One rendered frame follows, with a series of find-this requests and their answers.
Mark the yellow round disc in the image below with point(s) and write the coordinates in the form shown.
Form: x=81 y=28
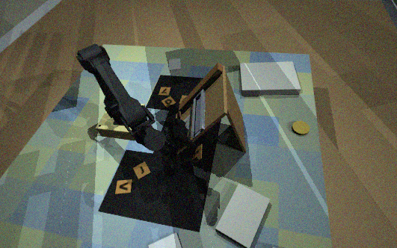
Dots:
x=300 y=128

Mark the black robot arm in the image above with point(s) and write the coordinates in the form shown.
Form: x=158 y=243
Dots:
x=124 y=109

